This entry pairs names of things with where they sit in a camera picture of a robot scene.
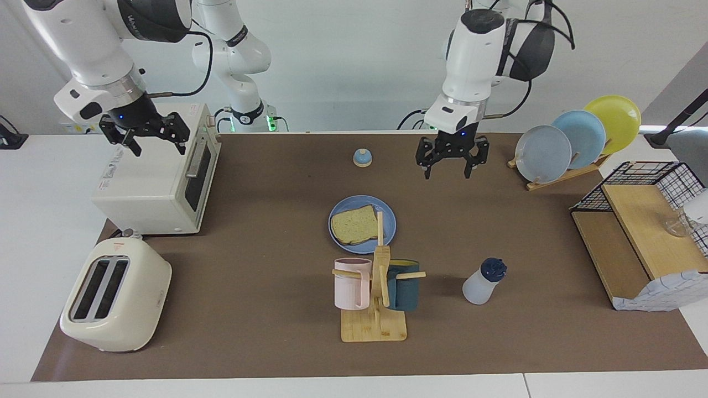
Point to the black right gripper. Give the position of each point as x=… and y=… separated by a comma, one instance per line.
x=134, y=117

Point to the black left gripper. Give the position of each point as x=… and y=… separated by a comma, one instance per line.
x=453, y=142

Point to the toasted bread slice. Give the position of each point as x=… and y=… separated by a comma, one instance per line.
x=354, y=225

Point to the translucent squeeze bottle blue cap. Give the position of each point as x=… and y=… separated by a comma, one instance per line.
x=478, y=287

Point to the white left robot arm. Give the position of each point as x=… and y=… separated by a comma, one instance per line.
x=475, y=61

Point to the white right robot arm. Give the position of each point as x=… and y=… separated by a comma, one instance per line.
x=83, y=38

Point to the grey round plate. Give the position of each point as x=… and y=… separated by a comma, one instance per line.
x=542, y=155

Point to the wooden plate rack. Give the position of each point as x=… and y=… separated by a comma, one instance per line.
x=558, y=178

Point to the light blue round plate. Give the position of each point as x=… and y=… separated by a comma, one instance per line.
x=586, y=135

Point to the yellow round plate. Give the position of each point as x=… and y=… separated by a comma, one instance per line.
x=619, y=119

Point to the white toaster oven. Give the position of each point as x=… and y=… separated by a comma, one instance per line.
x=144, y=188

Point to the brown table mat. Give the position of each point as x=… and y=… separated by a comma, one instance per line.
x=498, y=221

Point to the blue dome shaker wooden knob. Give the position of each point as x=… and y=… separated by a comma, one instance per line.
x=363, y=159

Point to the dark teal mug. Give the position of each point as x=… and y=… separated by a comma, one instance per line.
x=406, y=293

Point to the pink ribbed mug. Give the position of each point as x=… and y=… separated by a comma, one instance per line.
x=348, y=287

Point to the cream two-slot toaster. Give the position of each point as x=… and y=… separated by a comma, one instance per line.
x=138, y=309

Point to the wooden mug tree stand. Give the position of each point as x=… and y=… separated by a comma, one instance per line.
x=373, y=329

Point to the wooden two-tier shelf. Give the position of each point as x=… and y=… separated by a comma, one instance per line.
x=636, y=232

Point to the clear glass cup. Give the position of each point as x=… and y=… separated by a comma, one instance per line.
x=677, y=226

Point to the white grid patterned cloth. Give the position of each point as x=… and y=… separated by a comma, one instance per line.
x=664, y=293

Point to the black camera stand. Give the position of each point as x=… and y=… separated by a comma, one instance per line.
x=672, y=126

